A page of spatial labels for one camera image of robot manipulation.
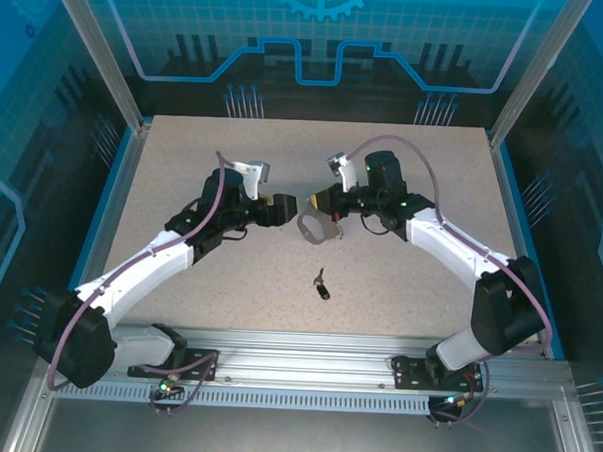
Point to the key with black head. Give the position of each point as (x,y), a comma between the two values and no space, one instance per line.
(322,287)

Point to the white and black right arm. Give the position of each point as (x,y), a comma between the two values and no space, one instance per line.
(456,243)

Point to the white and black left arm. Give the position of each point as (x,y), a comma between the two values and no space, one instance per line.
(144,264)

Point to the grey metal sheet panel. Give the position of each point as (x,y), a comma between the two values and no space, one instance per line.
(297,441)

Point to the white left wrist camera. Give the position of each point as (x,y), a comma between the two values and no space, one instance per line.
(251,176)

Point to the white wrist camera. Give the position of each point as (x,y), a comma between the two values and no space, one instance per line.
(251,176)
(345,170)

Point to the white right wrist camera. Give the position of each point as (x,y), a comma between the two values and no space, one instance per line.
(345,170)

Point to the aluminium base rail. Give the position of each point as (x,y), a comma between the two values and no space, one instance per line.
(301,358)

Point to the aluminium frame post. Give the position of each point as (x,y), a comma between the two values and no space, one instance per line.
(533,78)
(104,59)

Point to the aluminium side frame rail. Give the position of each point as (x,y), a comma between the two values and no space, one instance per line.
(570,433)
(28,419)

